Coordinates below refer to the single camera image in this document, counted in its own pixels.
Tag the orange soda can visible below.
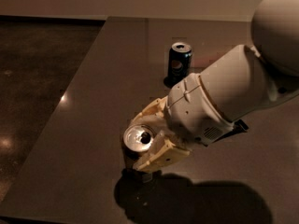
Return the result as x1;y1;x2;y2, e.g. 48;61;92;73
121;124;156;184

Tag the black rxbar chocolate wrapper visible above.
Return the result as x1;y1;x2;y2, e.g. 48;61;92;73
214;119;249;143

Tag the blue Pepsi can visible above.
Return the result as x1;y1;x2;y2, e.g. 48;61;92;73
167;42;192;86

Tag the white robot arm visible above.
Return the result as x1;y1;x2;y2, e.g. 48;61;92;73
123;0;299;173

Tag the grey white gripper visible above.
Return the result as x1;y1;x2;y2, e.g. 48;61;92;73
130;73;234;173

